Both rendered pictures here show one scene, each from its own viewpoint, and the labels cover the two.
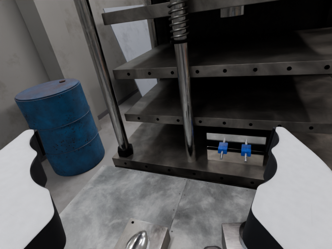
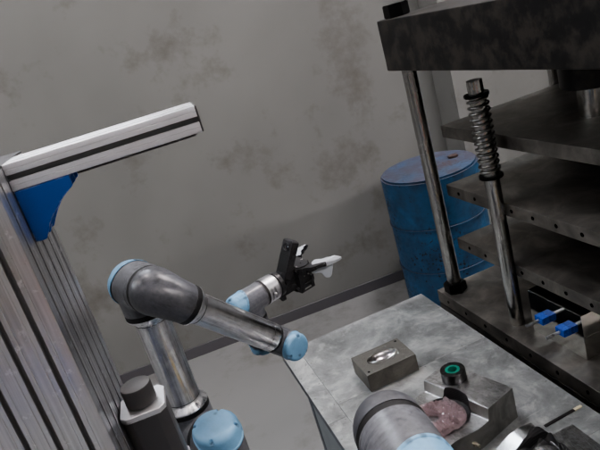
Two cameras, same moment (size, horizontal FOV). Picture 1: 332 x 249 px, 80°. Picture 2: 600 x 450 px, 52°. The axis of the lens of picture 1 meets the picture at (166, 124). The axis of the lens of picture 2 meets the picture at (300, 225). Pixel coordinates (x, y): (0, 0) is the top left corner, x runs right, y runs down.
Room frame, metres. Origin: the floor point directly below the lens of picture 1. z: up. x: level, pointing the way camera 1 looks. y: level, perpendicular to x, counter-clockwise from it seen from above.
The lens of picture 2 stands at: (-0.98, -1.31, 2.12)
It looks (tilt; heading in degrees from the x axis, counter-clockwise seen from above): 18 degrees down; 52
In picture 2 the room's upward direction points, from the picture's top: 16 degrees counter-clockwise
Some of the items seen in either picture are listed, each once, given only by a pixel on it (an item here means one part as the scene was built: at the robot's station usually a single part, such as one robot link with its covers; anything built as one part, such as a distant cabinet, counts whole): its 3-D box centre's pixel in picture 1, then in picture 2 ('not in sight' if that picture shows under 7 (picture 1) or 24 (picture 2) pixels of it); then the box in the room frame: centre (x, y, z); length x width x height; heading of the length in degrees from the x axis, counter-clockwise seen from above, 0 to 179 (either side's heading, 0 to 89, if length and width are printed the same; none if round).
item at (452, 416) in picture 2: not in sight; (427, 421); (0.12, -0.23, 0.90); 0.26 x 0.18 x 0.08; 173
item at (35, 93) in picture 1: (65, 126); (441, 231); (2.12, 1.17, 0.49); 0.66 x 0.66 x 0.99
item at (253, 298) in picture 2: not in sight; (247, 303); (-0.19, 0.02, 1.43); 0.11 x 0.08 x 0.09; 177
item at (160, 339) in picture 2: not in sight; (168, 359); (-0.45, 0.04, 1.41); 0.15 x 0.12 x 0.55; 87
